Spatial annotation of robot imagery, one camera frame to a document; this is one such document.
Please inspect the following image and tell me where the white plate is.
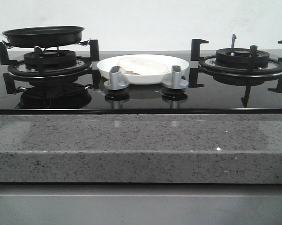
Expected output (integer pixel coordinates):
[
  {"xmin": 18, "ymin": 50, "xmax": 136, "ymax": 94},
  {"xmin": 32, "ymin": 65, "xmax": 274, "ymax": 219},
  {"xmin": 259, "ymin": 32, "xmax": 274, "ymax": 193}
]
[{"xmin": 97, "ymin": 54, "xmax": 189, "ymax": 85}]

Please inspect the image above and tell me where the black frying pan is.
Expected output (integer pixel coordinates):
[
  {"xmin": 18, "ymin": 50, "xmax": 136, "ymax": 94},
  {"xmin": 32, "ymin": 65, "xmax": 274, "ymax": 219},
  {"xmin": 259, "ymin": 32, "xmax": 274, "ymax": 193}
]
[{"xmin": 2, "ymin": 26, "xmax": 84, "ymax": 48}]

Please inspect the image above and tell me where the silver stove knob left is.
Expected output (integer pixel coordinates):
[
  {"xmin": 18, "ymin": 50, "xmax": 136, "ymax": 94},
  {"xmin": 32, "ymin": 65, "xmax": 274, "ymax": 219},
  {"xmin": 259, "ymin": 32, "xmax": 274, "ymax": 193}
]
[{"xmin": 104, "ymin": 66, "xmax": 130, "ymax": 90}]

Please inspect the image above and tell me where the silver stove knob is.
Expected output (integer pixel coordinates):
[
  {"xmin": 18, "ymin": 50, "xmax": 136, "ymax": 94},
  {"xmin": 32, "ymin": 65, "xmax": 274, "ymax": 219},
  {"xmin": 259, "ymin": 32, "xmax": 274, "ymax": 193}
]
[
  {"xmin": 104, "ymin": 66, "xmax": 130, "ymax": 90},
  {"xmin": 162, "ymin": 65, "xmax": 189, "ymax": 90}
]

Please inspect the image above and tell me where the silver stove knob right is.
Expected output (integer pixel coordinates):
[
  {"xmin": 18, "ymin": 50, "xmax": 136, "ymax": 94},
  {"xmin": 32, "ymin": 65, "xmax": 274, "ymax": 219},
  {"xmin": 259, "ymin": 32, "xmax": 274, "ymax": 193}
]
[{"xmin": 162, "ymin": 65, "xmax": 189, "ymax": 90}]

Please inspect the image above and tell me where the black burner with pan support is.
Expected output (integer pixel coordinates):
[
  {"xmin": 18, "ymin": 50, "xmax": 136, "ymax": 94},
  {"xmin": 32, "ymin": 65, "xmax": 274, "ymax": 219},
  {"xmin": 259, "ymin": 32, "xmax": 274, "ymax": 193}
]
[{"xmin": 0, "ymin": 39, "xmax": 99, "ymax": 94}]

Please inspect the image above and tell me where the black glass gas stove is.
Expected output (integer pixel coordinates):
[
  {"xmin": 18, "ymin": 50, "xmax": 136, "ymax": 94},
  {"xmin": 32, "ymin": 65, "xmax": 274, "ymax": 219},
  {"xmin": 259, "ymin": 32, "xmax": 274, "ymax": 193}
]
[{"xmin": 0, "ymin": 50, "xmax": 282, "ymax": 115}]

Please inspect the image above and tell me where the black burner without pan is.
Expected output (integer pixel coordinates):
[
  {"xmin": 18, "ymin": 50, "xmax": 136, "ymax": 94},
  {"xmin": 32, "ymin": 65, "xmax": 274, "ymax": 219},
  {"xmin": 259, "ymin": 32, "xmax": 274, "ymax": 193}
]
[{"xmin": 189, "ymin": 34, "xmax": 282, "ymax": 107}]

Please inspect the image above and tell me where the grey cabinet front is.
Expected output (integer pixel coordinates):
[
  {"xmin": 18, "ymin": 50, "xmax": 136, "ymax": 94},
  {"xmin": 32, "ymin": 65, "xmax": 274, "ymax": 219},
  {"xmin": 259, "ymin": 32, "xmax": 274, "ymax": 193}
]
[{"xmin": 0, "ymin": 184, "xmax": 282, "ymax": 225}]

